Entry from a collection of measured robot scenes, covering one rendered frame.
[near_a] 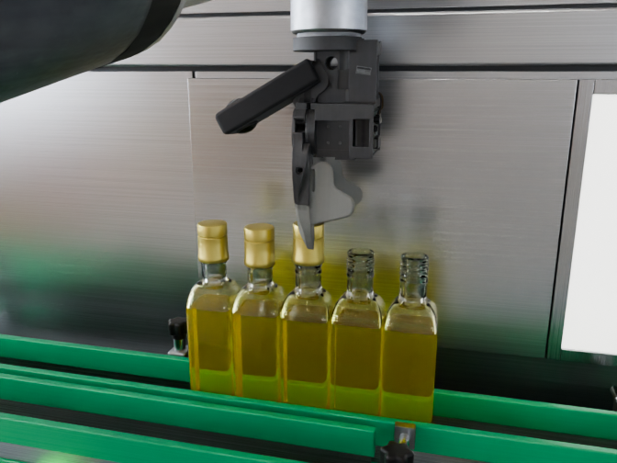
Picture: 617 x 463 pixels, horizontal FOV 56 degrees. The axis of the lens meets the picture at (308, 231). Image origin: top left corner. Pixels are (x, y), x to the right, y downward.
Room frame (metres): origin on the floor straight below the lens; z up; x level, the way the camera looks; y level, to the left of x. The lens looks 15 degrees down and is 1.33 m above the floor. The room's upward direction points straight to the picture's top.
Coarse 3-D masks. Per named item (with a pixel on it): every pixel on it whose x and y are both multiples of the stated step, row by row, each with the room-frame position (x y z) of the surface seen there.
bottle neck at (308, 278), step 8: (296, 272) 0.61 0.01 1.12; (304, 272) 0.60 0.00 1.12; (312, 272) 0.60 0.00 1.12; (320, 272) 0.61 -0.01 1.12; (296, 280) 0.61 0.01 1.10; (304, 280) 0.60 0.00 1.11; (312, 280) 0.60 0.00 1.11; (320, 280) 0.61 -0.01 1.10; (296, 288) 0.61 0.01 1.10; (304, 288) 0.60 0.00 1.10; (312, 288) 0.60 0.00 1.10; (320, 288) 0.61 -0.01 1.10
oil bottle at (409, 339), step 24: (408, 312) 0.56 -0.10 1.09; (432, 312) 0.57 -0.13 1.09; (384, 336) 0.57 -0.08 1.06; (408, 336) 0.56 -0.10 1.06; (432, 336) 0.55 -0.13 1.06; (384, 360) 0.57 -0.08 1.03; (408, 360) 0.56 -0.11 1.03; (432, 360) 0.55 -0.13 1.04; (384, 384) 0.57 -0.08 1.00; (408, 384) 0.56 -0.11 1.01; (432, 384) 0.56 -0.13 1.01; (384, 408) 0.56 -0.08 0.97; (408, 408) 0.56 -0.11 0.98
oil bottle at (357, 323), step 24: (336, 312) 0.58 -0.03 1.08; (360, 312) 0.57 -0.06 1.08; (384, 312) 0.59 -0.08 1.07; (336, 336) 0.58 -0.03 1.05; (360, 336) 0.57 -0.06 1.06; (336, 360) 0.58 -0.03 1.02; (360, 360) 0.57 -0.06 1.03; (336, 384) 0.58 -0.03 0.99; (360, 384) 0.57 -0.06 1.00; (336, 408) 0.58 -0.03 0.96; (360, 408) 0.57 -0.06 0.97
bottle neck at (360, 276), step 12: (348, 252) 0.60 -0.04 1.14; (360, 252) 0.61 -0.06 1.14; (372, 252) 0.60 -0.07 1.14; (348, 264) 0.60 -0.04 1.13; (360, 264) 0.59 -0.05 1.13; (372, 264) 0.59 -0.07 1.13; (348, 276) 0.59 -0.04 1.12; (360, 276) 0.59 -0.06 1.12; (372, 276) 0.59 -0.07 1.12; (348, 288) 0.60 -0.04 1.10; (360, 288) 0.59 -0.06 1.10; (372, 288) 0.59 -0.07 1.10
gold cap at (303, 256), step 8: (296, 224) 0.61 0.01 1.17; (320, 224) 0.61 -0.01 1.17; (296, 232) 0.60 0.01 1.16; (320, 232) 0.60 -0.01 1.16; (296, 240) 0.60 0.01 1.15; (320, 240) 0.60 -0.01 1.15; (296, 248) 0.60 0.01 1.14; (304, 248) 0.60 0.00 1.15; (320, 248) 0.60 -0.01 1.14; (296, 256) 0.60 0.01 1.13; (304, 256) 0.60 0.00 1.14; (312, 256) 0.60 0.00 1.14; (320, 256) 0.60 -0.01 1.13; (296, 264) 0.60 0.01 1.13; (304, 264) 0.60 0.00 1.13; (312, 264) 0.60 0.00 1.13; (320, 264) 0.60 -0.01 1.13
